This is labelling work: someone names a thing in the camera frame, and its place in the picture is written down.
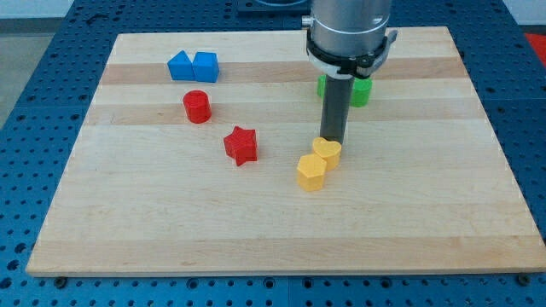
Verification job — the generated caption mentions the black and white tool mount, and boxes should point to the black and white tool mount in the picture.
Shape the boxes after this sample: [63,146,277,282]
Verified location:
[306,30,398,79]

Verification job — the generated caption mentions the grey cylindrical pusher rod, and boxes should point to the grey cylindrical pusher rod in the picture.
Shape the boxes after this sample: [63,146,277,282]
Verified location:
[320,75,354,144]

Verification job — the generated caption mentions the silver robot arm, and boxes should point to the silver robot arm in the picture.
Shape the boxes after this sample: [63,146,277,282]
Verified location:
[306,0,398,143]

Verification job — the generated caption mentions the red star block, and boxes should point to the red star block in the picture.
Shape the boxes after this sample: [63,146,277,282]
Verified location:
[224,126,258,166]

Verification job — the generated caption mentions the green cylinder block right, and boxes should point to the green cylinder block right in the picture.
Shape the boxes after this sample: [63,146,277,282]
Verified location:
[350,78,373,107]

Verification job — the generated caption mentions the green block left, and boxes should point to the green block left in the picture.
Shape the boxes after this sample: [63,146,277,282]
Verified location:
[317,75,326,98]

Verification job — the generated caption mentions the yellow heart block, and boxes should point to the yellow heart block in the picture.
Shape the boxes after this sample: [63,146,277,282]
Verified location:
[312,137,342,171]

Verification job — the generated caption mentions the yellow hexagon block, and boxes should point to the yellow hexagon block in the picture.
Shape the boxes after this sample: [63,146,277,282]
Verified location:
[297,153,327,191]

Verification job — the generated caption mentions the blue cube block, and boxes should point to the blue cube block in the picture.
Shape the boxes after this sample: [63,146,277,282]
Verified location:
[192,52,219,83]

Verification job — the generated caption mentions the red cylinder block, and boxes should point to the red cylinder block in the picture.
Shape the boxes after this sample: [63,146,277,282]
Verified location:
[183,90,212,124]

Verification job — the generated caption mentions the wooden board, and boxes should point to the wooden board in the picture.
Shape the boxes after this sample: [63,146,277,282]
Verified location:
[26,26,545,277]

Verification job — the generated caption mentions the blue triangle block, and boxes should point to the blue triangle block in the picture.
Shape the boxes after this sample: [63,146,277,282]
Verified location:
[167,50,195,81]

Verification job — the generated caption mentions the red object at edge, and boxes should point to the red object at edge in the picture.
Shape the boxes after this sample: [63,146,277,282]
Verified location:
[525,33,546,66]

